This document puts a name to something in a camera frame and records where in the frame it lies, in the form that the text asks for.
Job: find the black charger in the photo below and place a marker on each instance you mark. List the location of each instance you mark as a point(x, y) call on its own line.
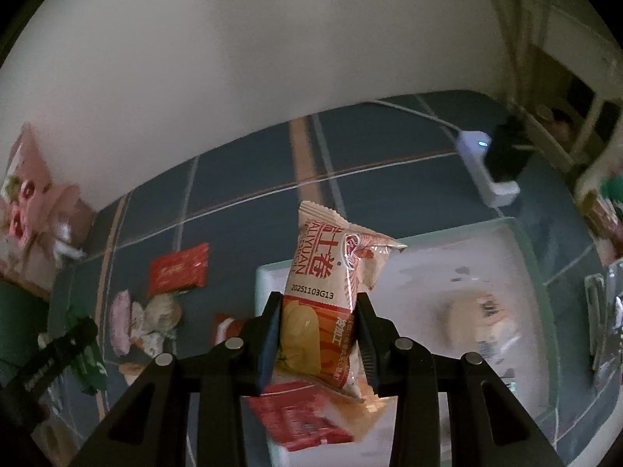
point(506, 155)

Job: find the white power strip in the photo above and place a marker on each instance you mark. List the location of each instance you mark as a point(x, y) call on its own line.
point(496, 194)

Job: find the pile of assorted small things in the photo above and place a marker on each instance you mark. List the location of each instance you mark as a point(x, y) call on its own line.
point(601, 224)

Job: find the clear bag with white bun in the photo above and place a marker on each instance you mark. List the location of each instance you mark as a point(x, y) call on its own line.
point(479, 316)

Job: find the black smartphone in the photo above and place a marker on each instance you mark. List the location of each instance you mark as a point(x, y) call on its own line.
point(606, 321)

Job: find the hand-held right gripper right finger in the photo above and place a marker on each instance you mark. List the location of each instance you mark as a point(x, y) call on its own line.
point(367, 345)

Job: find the small green snack packet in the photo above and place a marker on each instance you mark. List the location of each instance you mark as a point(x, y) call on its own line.
point(90, 372)

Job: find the wooden shelf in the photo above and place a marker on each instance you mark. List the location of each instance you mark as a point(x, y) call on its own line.
point(550, 58)

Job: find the dark red snack box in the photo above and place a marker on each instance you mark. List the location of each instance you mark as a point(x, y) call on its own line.
point(297, 418)

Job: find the pink snack packet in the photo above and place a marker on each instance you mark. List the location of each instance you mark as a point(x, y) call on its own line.
point(120, 321)

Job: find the teal-edged white tray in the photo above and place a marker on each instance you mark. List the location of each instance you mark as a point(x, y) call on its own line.
point(428, 292)

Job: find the pink flower bouquet with ribbons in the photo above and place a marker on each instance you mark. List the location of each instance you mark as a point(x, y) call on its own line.
point(29, 204)

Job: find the orange and white snack packet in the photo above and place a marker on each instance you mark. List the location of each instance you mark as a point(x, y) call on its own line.
point(331, 262)

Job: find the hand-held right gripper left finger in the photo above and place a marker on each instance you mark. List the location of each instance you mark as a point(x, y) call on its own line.
point(270, 340)

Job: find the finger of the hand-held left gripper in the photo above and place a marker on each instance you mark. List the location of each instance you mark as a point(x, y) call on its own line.
point(70, 343)

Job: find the small red snack packet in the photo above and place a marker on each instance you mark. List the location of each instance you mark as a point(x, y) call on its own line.
point(226, 328)

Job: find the white packet with brown print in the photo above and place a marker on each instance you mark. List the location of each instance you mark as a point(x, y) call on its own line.
point(163, 314)

